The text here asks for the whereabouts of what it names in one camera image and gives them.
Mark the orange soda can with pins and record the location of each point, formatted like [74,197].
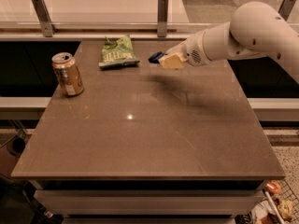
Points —
[67,73]

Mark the wire basket with snacks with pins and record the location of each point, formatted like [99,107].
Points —
[279,205]

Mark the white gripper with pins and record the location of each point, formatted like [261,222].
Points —
[192,51]

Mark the green chip bag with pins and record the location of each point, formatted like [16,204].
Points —
[118,53]

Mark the left metal railing bracket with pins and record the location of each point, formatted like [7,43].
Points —
[43,16]

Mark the middle metal railing bracket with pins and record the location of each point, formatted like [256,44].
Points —
[162,17]

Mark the right metal railing bracket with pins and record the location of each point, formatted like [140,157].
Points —
[285,8]

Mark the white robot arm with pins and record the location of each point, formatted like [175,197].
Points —
[255,30]

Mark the white drawer front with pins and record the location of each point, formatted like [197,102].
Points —
[153,202]

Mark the metal railing bracket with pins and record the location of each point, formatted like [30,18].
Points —
[43,16]
[162,17]
[285,8]

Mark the blue rxbar blueberry wrapper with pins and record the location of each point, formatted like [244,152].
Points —
[154,58]

